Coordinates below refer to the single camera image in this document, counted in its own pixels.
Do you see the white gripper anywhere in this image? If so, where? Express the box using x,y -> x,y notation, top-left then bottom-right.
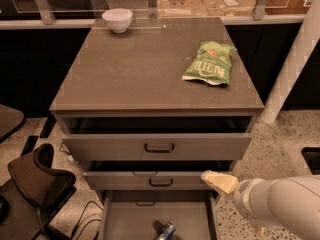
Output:
201,170 -> 270,235

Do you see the silver blue redbull can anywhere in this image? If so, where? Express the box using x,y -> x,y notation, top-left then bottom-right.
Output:
153,222 -> 176,240

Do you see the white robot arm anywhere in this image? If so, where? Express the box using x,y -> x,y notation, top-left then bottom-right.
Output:
201,170 -> 320,240

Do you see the grey drawer cabinet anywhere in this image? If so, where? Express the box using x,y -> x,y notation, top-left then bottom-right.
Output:
48,16 -> 265,240

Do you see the grey middle drawer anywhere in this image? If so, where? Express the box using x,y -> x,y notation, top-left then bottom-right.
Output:
84,160 -> 232,190

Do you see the grey top drawer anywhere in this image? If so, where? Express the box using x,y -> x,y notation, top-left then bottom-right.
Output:
63,116 -> 251,161

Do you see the green kettle chips bag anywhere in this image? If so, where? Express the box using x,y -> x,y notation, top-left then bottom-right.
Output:
182,41 -> 237,85

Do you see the right cardboard box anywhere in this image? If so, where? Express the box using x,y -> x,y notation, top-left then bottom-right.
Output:
203,0 -> 256,16

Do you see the cardboard box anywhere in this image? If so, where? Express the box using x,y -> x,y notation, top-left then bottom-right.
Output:
203,0 -> 256,16
157,0 -> 208,17

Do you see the dark brown chair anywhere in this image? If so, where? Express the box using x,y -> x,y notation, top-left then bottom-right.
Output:
0,144 -> 76,240

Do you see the left cardboard box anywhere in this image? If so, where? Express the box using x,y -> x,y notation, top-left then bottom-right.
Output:
157,0 -> 208,17

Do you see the white ceramic bowl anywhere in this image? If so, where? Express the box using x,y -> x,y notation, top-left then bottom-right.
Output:
102,8 -> 133,33

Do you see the dark round table edge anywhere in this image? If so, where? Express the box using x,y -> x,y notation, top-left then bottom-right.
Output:
0,104 -> 25,143

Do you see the black floor cable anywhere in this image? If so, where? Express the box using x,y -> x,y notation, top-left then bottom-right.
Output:
70,200 -> 104,240

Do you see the white diagonal post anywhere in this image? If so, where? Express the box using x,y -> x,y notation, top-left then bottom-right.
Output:
260,0 -> 320,124

